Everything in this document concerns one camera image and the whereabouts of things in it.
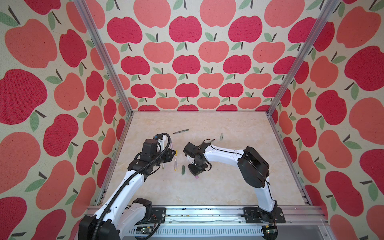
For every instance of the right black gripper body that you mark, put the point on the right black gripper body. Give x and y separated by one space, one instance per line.
194 168

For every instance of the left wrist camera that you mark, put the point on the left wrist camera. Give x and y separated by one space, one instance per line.
162 140

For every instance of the aluminium front rail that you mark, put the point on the aluminium front rail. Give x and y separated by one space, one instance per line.
215 222

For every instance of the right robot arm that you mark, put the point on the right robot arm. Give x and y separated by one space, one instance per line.
253 167

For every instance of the right aluminium corner post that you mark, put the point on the right aluminium corner post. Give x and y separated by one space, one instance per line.
319 24

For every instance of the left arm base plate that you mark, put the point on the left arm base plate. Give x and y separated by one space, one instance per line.
156 214

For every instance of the left aluminium corner post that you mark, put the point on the left aluminium corner post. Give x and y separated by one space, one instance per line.
90 24

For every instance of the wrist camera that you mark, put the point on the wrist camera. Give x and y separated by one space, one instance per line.
189 158
162 140

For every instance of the aluminium corner post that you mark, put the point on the aluminium corner post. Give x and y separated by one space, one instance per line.
319 24
90 24

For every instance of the dark green pen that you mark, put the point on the dark green pen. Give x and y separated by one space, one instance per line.
181 131

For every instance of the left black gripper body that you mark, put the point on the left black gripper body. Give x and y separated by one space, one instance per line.
164 157

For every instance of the yellow-tipped white pen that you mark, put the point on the yellow-tipped white pen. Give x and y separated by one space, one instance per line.
175 161

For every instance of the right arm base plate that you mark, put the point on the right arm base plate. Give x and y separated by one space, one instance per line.
259 216

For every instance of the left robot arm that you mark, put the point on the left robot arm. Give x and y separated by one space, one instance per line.
116 218

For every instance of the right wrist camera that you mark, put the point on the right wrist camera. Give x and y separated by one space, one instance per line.
189 158

